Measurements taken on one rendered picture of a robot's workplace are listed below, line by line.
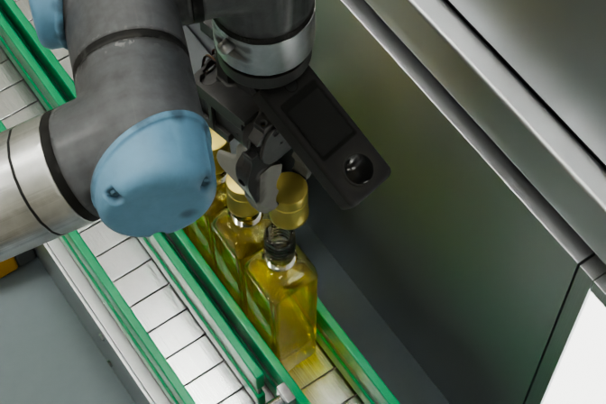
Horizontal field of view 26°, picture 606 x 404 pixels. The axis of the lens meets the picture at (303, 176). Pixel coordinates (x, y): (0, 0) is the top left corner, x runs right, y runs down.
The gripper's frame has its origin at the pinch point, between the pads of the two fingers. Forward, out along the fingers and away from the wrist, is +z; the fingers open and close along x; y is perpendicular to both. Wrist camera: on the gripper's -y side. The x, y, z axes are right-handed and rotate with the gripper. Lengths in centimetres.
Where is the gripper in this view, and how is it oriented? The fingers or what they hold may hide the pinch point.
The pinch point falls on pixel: (288, 192)
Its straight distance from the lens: 113.5
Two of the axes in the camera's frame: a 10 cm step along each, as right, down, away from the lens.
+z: 0.0, 5.1, 8.6
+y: -7.3, -5.9, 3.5
